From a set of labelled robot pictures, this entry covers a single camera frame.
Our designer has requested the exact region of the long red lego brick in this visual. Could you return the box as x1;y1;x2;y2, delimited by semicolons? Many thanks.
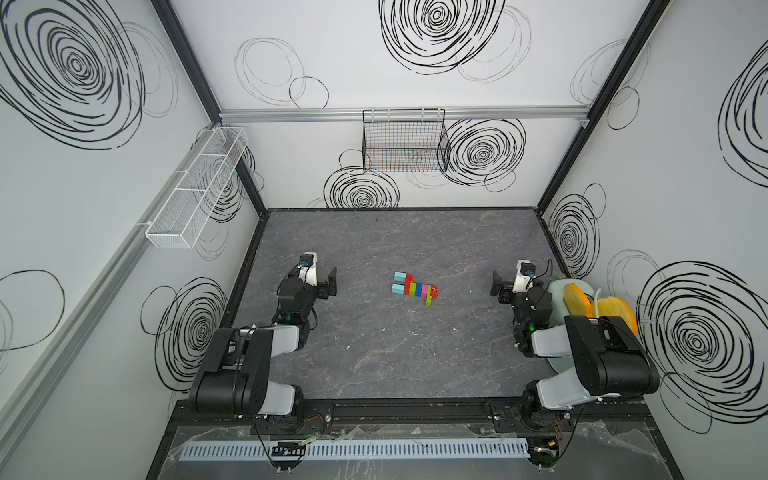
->
404;274;414;296

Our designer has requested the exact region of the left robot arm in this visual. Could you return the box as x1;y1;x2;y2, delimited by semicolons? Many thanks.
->
188;262;338;427

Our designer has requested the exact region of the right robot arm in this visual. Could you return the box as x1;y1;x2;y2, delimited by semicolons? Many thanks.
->
490;262;661;430

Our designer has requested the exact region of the mint green toaster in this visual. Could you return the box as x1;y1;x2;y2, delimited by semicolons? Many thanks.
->
547;279;596;373

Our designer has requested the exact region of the orange toast slice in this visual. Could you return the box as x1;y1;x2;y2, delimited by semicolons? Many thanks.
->
563;283;594;317

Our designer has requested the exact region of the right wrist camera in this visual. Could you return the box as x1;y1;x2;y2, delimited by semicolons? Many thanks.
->
513;260;536;293

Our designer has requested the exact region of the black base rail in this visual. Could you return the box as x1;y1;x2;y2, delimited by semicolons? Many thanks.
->
166;397;651;436

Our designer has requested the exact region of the black wire basket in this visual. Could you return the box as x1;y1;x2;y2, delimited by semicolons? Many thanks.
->
362;108;449;173

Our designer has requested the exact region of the white wire shelf basket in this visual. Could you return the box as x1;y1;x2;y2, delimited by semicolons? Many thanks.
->
145;126;248;249

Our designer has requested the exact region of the white slotted cable duct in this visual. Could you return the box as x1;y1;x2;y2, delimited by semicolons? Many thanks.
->
178;438;530;462

